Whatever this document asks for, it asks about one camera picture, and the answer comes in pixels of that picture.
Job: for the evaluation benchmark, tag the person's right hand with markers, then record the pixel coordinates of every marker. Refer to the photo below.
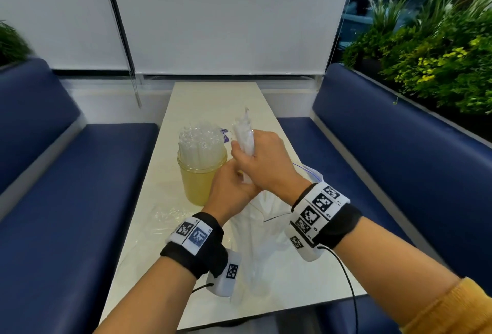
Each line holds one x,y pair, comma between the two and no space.
269,161

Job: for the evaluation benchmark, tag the person's left hand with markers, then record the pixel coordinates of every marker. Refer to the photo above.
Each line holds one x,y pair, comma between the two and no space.
226,195

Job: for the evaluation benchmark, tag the yellow plastic jar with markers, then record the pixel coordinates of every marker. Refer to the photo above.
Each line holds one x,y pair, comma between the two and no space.
198,187

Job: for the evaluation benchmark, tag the bundle of clear straws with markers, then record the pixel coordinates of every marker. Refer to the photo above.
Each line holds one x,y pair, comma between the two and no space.
201,141
244,134

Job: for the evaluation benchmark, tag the clear zip bag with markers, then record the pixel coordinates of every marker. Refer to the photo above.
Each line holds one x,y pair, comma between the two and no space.
261,253
165,222

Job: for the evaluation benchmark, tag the person's right forearm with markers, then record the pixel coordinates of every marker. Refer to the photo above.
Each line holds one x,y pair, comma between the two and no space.
384,268

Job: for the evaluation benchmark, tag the person's left forearm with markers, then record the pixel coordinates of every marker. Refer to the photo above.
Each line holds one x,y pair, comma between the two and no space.
150,299

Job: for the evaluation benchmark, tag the purple round sticker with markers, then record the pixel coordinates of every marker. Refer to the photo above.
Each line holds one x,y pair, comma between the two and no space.
226,136

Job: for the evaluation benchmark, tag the black marker wristband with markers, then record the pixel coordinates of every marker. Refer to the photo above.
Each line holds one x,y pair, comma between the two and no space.
200,245
330,211

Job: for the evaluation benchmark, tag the navy blue bench sofa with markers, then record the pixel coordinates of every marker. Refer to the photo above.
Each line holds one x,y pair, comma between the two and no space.
384,153
65,199

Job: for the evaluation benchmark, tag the wide white roller blind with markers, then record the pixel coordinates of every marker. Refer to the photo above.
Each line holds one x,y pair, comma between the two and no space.
230,15

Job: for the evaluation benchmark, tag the clear blind wand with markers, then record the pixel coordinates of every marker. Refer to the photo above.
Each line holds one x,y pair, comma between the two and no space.
119,30

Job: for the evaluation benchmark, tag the green artificial plant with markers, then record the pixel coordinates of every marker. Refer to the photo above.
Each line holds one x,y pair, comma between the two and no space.
11,45
434,49

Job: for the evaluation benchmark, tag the mustard yellow sweater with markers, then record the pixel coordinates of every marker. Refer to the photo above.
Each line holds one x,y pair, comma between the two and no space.
453,310

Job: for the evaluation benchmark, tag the narrow white roller blind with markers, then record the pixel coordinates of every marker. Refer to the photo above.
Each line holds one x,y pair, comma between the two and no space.
57,11

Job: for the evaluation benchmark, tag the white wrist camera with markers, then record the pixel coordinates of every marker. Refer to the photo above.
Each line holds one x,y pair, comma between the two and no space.
303,251
226,272

